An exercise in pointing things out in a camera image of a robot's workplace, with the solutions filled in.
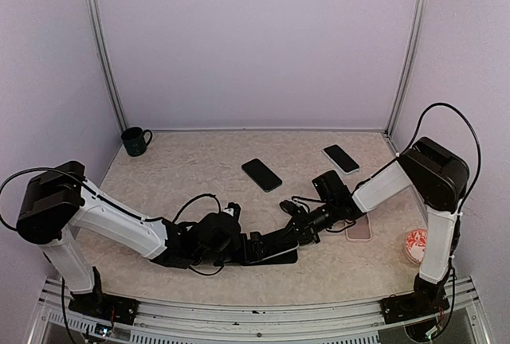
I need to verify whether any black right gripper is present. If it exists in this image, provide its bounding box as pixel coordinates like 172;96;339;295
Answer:
277;200;338;246

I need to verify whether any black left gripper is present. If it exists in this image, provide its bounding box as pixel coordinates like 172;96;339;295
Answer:
194;231;270;267

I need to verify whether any light blue phone case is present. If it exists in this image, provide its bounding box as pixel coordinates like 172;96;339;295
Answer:
323;145;360;175

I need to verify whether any large silver phone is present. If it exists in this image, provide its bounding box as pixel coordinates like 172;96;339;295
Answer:
255;247;299;265

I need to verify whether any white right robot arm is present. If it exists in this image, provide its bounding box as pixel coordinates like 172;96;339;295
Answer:
262;137;469;284

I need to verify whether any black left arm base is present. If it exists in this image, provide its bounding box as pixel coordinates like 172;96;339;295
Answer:
69;267;139;326

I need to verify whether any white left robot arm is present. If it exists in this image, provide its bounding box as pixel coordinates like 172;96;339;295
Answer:
15;161;296;316

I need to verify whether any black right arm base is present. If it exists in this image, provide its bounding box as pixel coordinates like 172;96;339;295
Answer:
380;273;450;324

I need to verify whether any small black phone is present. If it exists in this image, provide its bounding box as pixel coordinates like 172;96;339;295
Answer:
241;158;283;193

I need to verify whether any pink clear phone case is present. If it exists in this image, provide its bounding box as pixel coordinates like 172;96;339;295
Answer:
346;214;372;242

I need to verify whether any red patterned white dish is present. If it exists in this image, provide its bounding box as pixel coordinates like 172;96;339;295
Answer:
404;229;427;265

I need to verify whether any dark green mug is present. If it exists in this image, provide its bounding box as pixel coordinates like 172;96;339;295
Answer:
121;127;153;157

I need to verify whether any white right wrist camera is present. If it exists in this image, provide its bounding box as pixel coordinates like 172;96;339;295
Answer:
279;199;310;216

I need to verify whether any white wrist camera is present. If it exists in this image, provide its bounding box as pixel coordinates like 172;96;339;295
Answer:
222;202;241;221
279;199;310;216

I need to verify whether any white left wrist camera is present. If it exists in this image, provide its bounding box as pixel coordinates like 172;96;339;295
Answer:
222;202;241;221

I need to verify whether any aluminium front rail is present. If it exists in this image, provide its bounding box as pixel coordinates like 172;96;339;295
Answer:
25;278;496;343

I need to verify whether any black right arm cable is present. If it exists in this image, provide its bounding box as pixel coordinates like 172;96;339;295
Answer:
292;101;482;249

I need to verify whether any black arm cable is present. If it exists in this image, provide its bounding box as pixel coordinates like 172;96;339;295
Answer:
0;166;240;277
292;101;482;249

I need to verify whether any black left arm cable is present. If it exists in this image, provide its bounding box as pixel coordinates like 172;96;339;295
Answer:
0;166;240;277

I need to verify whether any right aluminium corner post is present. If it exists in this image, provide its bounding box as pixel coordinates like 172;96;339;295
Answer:
385;0;427;139

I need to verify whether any aluminium corner post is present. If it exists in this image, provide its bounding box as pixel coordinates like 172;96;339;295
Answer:
385;0;427;139
85;0;128;131

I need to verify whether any left aluminium corner post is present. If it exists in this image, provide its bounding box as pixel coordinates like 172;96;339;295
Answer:
85;0;128;131

